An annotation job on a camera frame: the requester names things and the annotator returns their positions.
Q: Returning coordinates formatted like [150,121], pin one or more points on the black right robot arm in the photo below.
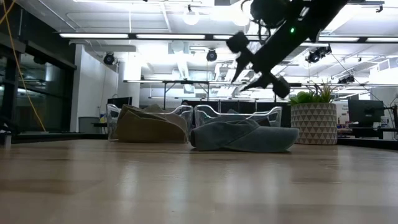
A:
[326,12]

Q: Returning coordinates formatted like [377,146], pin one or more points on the person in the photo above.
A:
[185,102]

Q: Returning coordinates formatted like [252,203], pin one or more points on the clear plastic bin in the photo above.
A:
[186,113]
[202,115]

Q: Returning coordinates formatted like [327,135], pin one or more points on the round white ceiling lamp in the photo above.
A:
[191,17]

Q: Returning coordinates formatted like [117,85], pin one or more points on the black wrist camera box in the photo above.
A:
[269,12]

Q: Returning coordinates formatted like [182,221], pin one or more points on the black computer monitor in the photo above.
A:
[365,110]
[119,102]

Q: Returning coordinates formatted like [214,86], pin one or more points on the green succulent in patterned pot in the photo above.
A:
[314,124]

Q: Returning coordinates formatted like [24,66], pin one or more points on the beige cloth cap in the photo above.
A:
[149,130]

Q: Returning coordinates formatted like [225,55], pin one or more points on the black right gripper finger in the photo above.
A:
[259,82]
[244,65]

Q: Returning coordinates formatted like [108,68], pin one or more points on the black framed work table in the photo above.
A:
[186,82]

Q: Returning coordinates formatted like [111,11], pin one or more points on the black ceiling spotlight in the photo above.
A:
[109,58]
[211,55]
[317,54]

